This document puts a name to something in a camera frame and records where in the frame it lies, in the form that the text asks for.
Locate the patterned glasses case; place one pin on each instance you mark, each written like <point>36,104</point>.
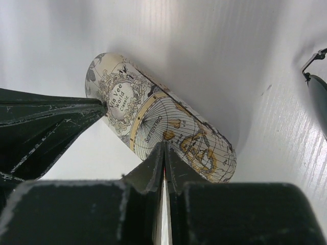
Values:
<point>141,112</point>

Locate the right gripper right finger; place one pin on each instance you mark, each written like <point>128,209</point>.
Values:
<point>201,212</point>

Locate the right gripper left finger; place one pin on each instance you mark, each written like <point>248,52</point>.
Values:
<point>124,211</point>

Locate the thin metal frame sunglasses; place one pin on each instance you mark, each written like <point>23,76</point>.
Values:
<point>317,89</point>

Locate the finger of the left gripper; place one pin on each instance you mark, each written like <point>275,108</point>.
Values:
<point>36,130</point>

